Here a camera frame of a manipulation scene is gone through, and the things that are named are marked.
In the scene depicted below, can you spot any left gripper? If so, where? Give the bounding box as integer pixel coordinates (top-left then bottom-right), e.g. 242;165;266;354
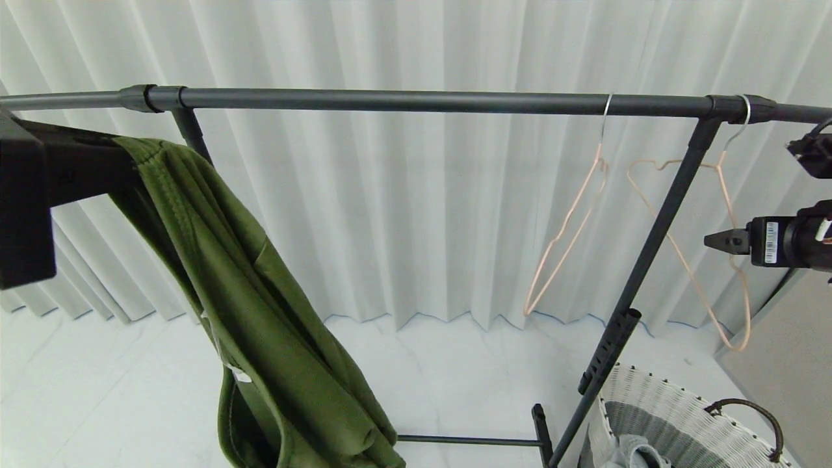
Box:
0;106;59;291

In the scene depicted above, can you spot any white laundry basket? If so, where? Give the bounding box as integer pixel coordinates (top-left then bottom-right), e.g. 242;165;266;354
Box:
577;363;798;468

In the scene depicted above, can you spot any black clothes rack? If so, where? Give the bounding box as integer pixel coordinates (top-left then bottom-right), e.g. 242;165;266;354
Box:
0;83;832;468

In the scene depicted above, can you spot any green long-sleeved shirt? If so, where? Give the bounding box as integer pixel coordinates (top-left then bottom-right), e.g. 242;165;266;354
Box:
107;136;408;468

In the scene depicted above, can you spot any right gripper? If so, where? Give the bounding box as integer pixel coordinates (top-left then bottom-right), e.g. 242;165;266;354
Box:
745;198;832;274

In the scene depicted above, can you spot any pink clothes hanger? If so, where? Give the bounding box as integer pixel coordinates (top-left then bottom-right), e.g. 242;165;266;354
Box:
523;94;614;318
626;95;753;353

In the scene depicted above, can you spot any white curtain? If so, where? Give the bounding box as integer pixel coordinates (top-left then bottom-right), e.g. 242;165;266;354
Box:
0;0;832;336

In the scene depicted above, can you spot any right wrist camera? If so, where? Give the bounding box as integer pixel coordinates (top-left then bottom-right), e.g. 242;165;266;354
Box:
785;130;832;180

